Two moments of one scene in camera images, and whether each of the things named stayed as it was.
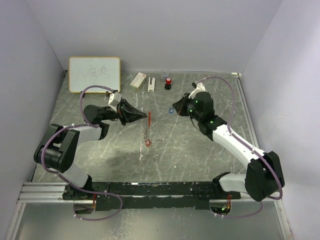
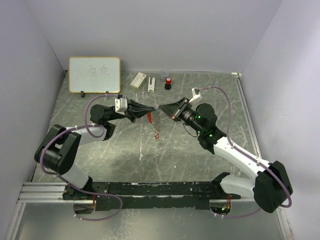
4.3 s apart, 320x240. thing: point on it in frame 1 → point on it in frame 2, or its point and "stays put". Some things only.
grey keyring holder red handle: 147,131 → 153,118
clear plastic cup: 164,73 stays put
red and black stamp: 168,85 stays put
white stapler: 151,87 stays put
